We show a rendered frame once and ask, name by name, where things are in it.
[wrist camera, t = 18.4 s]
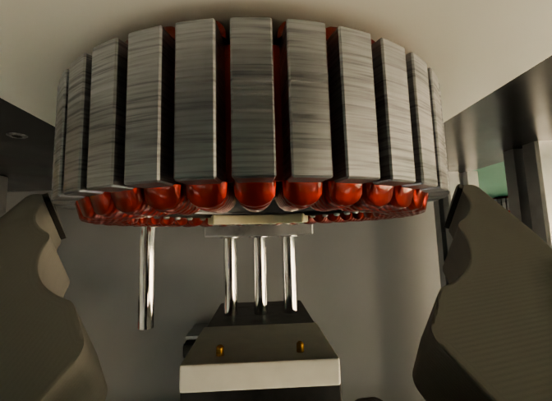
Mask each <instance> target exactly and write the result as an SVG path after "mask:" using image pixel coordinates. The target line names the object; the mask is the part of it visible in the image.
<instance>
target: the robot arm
mask: <svg viewBox="0 0 552 401"><path fill-rule="evenodd" d="M444 227H445V228H448V230H449V233H450V234H451V236H452V238H453V241H452V243H451V246H450V248H449V250H448V254H447V256H446V259H445V262H444V265H443V272H444V275H445V276H446V278H447V280H448V284H447V285H445V286H443V287H442V288H441V289H440V290H439V293H438V296H437V298H436V300H435V304H434V306H433V308H432V311H431V313H430V317H429V319H428V321H427V324H426V326H425V329H424V332H423V335H422V336H421V341H420V344H419V348H418V351H417V355H416V360H415V364H414V367H413V371H412V378H413V381H414V384H415V386H416V388H417V389H418V391H419V392H420V394H421V395H422V396H423V398H424V399H425V400H426V401H552V249H551V248H550V247H549V246H548V245H547V244H546V243H545V242H544V241H543V240H542V239H541V238H540V237H539V236H538V235H537V234H536V233H534V232H533V231H532V230H531V229H530V228H528V227H527V226H526V225H525V224H524V223H523V222H521V221H520V220H519V219H518V218H516V217H515V216H514V215H513V214H511V213H510V212H509V211H507V210H506V209H505V208H504V207H503V206H502V205H500V204H499V203H498V202H497V201H495V200H494V199H493V198H491V197H490V196H489V195H487V194H486V193H485V192H484V191H482V190H481V189H480V188H479V187H477V186H474V185H461V184H458V185H457V186H456V188H455V191H454V193H453V198H452V200H451V204H450V207H449V210H448V215H447V219H446V222H445V225H444ZM64 238H66V235H65V233H64V230H63V227H62V223H61V220H60V218H59V215H58V211H57V209H56V206H55V204H53V203H52V202H51V195H50V194H48V193H45V194H33V195H29V196H27V197H25V198H24V199H23V200H21V201H20V202H19V203H18V204H16V205H15V206H14V207H13V208H11V209H10V210H9V211H8V212H6V213H5V214H4V215H3V216H2V217H1V218H0V401H105V399H106V397H107V392H108V387H107V384H106V381H105V379H104V374H103V371H102V368H101V366H100V363H99V358H98V355H97V352H96V351H95V349H94V346H93V344H92V343H91V341H90V337H89V335H88V334H87V332H86V330H85V327H84V325H83V323H82V321H81V319H80V317H79V315H78V312H77V310H76V308H75V306H74V304H73V303H72V302H71V301H70V300H67V299H65V298H63V297H64V294H65V292H66V290H67V288H68V286H69V284H70V279H69V278H68V276H67V272H66V271H65V269H64V267H63V264H62V262H61V260H60V258H59V255H58V253H57V250H58V247H59V246H60V244H61V240H62V239H64Z"/></svg>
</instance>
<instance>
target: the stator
mask: <svg viewBox="0 0 552 401"><path fill-rule="evenodd" d="M449 193H450V187H449V171H448V162H447V153H446V144H445V135H444V119H443V110H442V101H441V93H440V85H439V82H438V77H437V75H436V74H435V72H434V71H433V70H432V68H430V67H429V68H427V63H426V62H425V61H424V60H423V59H421V58H420V57H418V56H417V55H415V54H414V53H413V52H411V53H408V54H406V55H405V48H404V47H402V46H400V45H398V44H396V43H394V42H391V41H389V40H387V39H384V38H380V39H378V40H377V41H376V42H375V41H374V40H373V39H371V38H370V34H369V33H366V32H364V31H360V30H354V29H352V28H347V27H344V26H339V27H332V26H330V27H328V28H325V23H322V22H317V21H305V20H297V19H287V20H286V21H285V22H283V23H282V24H281V25H280V26H279V28H278V31H277V34H276V37H275V41H274V44H273V31H272V19H271V18H270V17H232V18H231V19H230V40H229V38H228V34H227V31H226V30H225V28H224V27H223V25H222V24H221V23H220V22H219V21H216V20H215V19H214V18H211V19H201V20H193V21H182V22H177V23H176V24H175V27H172V26H166V27H162V26H161V25H158V26H155V27H150V28H147V29H143V30H138V31H135V32H131V33H130V34H128V40H127V41H125V42H123V41H122V40H120V39H119V38H115V39H111V40H109V41H107V42H105V43H102V44H100V45H98V46H96V47H94V48H93V53H92V55H90V54H88V53H83V54H82V55H80V56H79V57H78V58H77V59H76V60H74V61H73V62H72V63H71V64H70V70H69V69H66V70H65V71H64V72H63V73H62V75H61V77H60V79H59V84H58V86H57V107H56V122H55V136H54V151H53V179H52V193H51V202H52V203H53V204H55V205H56V206H58V207H63V208H64V209H67V210H77V214H78V216H79V219H80V221H82V222H86V223H88V224H103V225H108V226H114V225H117V226H133V227H169V228H172V227H181V226H183V227H187V228H189V227H196V226H199V225H200V226H201V227H211V226H219V227H227V226H233V225H236V226H240V227H242V226H246V225H249V224H254V225H255V226H262V225H263V224H271V225H276V226H277V225H280V224H291V225H296V224H315V223H321V224H330V223H332V222H335V223H346V222H362V221H367V220H379V219H394V218H404V217H408V216H414V215H417V214H422V213H425V211H426V206H427V203H429V202H431V201H437V200H440V199H442V198H445V197H446V196H447V195H448V194H449Z"/></svg>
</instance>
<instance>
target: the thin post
mask: <svg viewBox="0 0 552 401"><path fill-rule="evenodd" d="M154 266H155V227H140V249H139V284H138V320H137V329H138V330H149V329H152V328H154Z"/></svg>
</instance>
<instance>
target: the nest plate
mask: <svg viewBox="0 0 552 401"><path fill-rule="evenodd" d="M232 17H270V18H271V19H272V31H273V44H274V41H275V37H276V34H277V31H278V28H279V26H280V25H281V24H282V23H283V22H285V21H286V20H287V19H297V20H305V21H317V22H322V23H325V28H328V27H330V26H332V27H339V26H344V27H347V28H352V29H354V30H360V31H364V32H366V33H369V34H370V38H371V39H373V40H374V41H375V42H376V41H377V40H378V39H380V38H384V39H387V40H389V41H391V42H394V43H396V44H398V45H400V46H402V47H404V48H405V55H406V54H408V53H411V52H413V53H414V54H415V55H417V56H418V57H420V58H421V59H423V60H424V61H425V62H426V63H427V68H429V67H430V68H432V70H433V71H434V72H435V74H436V75H437V77H438V82H439V85H440V93H441V101H442V110H443V119H444V122H446V121H448V120H449V119H450V118H452V117H454V116H455V115H457V114H458V113H460V112H461V111H463V110H464V109H466V108H468V107H470V106H471V105H473V104H474V103H476V102H478V101H479V100H481V99H483V98H485V97H486V96H487V95H488V94H491V93H492V92H494V91H495V90H497V89H498V88H500V87H501V86H503V85H505V84H507V83H508V82H510V81H511V80H513V79H515V78H516V77H518V76H520V75H521V74H522V73H524V72H525V71H528V70H529V69H531V68H532V67H534V66H535V65H537V64H538V63H540V62H542V61H544V60H545V59H547V58H548V57H550V56H551V55H552V0H0V98H1V99H4V100H6V101H7V102H8V103H10V104H13V105H15V106H17V107H18V108H21V109H22V110H24V111H26V112H27V113H30V114H32V115H34V116H35V117H37V118H39V119H41V120H43V121H45V122H47V123H48V124H50V125H52V126H54V127H55V122H56V107H57V92H58V84H59V79H60V77H61V75H62V73H63V72H64V71H65V70H66V69H69V70H70V64H71V63H72V62H73V61H74V60H76V59H77V58H78V57H79V56H80V55H82V54H83V53H88V54H90V55H92V53H93V48H94V47H96V46H98V45H100V44H102V43H105V42H107V41H109V40H111V39H115V38H119V39H120V40H122V41H123V42H125V41H127V40H128V34H130V33H131V32H135V31H138V30H143V29H147V28H150V27H155V26H158V25H161V26H162V27H166V26H172V27H175V24H176V23H177V22H182V21H193V20H201V19H211V18H214V19H215V20H216V21H219V22H220V23H221V24H222V25H223V27H224V28H225V30H226V31H227V34H228V38H229V40H230V19H231V18H232Z"/></svg>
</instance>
